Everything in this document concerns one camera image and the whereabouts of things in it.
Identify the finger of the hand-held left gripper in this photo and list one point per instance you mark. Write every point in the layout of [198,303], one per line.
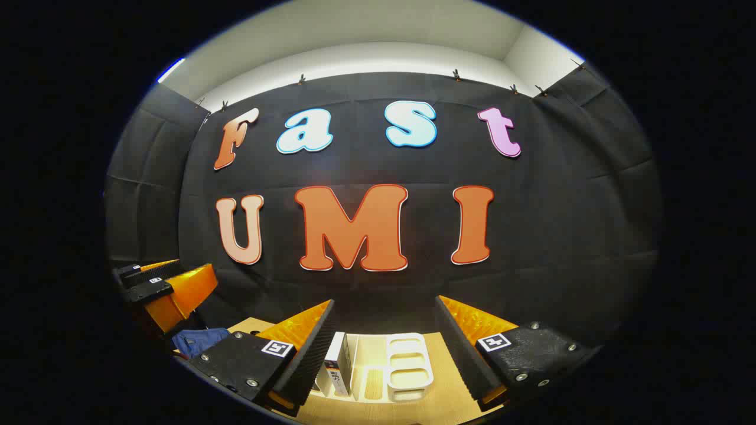
[183,292]
[147,273]

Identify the white plastic bookshelf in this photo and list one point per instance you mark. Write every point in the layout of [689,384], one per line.
[407,372]

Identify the grey cover book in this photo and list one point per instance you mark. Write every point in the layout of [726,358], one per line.
[338,363]

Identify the blue schoolbag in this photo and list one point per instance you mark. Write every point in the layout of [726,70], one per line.
[198,342]

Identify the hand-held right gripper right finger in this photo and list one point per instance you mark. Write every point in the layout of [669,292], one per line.
[460,354]

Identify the row of black cloth clips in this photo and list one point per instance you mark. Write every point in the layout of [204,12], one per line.
[456,75]

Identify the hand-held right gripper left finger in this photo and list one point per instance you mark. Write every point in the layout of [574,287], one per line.
[313,354]

